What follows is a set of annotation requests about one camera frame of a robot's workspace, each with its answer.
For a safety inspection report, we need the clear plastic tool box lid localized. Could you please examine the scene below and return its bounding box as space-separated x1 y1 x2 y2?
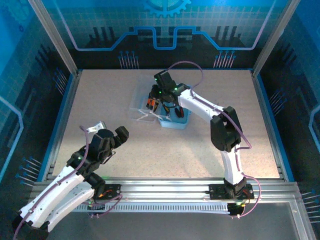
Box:
127 74 161 124

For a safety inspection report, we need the blue plastic tool box base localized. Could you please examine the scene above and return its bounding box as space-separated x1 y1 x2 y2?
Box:
157 84 193 130

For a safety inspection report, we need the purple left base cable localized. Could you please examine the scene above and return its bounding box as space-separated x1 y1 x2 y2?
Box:
82 190 125 219

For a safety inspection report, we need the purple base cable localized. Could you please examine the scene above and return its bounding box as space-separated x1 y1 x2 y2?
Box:
231 174 262 220
82 190 125 219

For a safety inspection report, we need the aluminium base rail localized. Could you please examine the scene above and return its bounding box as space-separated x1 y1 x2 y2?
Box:
32 176 305 203

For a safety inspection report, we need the slotted grey cable duct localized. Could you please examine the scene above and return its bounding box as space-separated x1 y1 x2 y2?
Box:
74 202 232 215

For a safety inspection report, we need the aluminium frame post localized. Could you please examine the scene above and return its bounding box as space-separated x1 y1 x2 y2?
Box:
27 0 82 76
252 0 301 76

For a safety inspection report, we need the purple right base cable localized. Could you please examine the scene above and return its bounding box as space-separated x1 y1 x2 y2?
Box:
231 174 262 220

